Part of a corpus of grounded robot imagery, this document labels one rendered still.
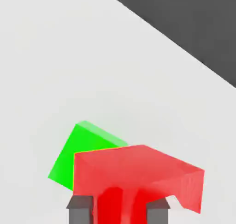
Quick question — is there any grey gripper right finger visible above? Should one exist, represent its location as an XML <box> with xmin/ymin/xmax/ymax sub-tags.
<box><xmin>145</xmin><ymin>197</ymin><xmax>171</xmax><ymax>224</ymax></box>

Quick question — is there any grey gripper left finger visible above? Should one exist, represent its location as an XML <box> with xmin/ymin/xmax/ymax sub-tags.
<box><xmin>65</xmin><ymin>195</ymin><xmax>94</xmax><ymax>224</ymax></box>

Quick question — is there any small red cube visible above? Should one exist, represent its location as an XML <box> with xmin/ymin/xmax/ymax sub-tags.
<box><xmin>72</xmin><ymin>144</ymin><xmax>205</xmax><ymax>224</ymax></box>

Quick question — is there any small green cube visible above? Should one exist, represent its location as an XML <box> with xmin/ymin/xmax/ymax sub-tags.
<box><xmin>47</xmin><ymin>120</ymin><xmax>129</xmax><ymax>191</ymax></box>

